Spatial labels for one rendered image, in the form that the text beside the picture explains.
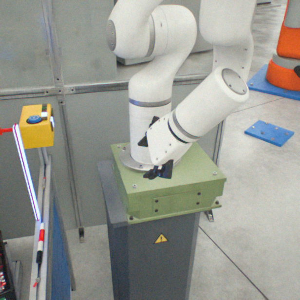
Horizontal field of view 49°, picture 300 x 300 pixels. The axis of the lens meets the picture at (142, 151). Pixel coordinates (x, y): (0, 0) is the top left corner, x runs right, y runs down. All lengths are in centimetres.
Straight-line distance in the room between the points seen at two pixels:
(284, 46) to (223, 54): 355
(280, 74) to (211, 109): 367
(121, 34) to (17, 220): 151
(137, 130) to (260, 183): 186
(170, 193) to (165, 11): 46
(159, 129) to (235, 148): 229
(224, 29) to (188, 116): 18
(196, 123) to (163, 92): 24
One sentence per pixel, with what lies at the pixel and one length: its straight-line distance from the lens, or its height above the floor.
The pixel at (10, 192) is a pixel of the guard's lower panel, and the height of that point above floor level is 41.
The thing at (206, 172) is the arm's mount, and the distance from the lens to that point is 94.
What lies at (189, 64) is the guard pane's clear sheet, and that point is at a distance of 168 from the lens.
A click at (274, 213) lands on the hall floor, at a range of 244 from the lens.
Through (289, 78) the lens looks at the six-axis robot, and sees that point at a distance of 425.
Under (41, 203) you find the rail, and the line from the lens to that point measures 113.
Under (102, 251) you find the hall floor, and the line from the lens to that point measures 207.
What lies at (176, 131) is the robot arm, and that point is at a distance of 68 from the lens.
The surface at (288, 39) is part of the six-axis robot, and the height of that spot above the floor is 59.
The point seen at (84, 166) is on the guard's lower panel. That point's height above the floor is 53.
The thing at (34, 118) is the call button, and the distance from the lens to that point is 116.
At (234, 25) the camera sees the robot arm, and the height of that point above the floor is 148.
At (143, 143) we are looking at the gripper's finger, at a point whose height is 115.
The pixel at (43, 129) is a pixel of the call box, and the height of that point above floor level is 105.
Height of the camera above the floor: 160
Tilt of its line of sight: 34 degrees down
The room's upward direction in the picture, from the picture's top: straight up
